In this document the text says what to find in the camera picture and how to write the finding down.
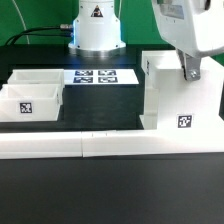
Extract white sheet with tags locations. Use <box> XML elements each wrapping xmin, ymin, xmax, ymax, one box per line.
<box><xmin>64</xmin><ymin>69</ymin><xmax>139</xmax><ymax>85</ymax></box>

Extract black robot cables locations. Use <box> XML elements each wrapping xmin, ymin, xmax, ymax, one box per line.
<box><xmin>4</xmin><ymin>23</ymin><xmax>74</xmax><ymax>46</ymax></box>

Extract white front drawer with tag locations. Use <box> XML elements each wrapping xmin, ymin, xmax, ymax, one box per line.
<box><xmin>0</xmin><ymin>84</ymin><xmax>62</xmax><ymax>122</ymax></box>

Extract white L-shaped obstacle wall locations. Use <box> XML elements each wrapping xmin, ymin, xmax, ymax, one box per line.
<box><xmin>0</xmin><ymin>129</ymin><xmax>224</xmax><ymax>159</ymax></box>

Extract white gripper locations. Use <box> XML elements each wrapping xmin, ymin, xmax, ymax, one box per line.
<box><xmin>151</xmin><ymin>0</ymin><xmax>224</xmax><ymax>81</ymax></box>

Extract white rear drawer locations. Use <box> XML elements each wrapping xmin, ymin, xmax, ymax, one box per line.
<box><xmin>7</xmin><ymin>69</ymin><xmax>64</xmax><ymax>87</ymax></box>

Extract white drawer cabinet box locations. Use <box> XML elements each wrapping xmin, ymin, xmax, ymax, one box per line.
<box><xmin>140</xmin><ymin>50</ymin><xmax>224</xmax><ymax>130</ymax></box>

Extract white thin cable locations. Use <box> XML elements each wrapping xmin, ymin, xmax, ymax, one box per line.
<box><xmin>11</xmin><ymin>0</ymin><xmax>31</xmax><ymax>45</ymax></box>

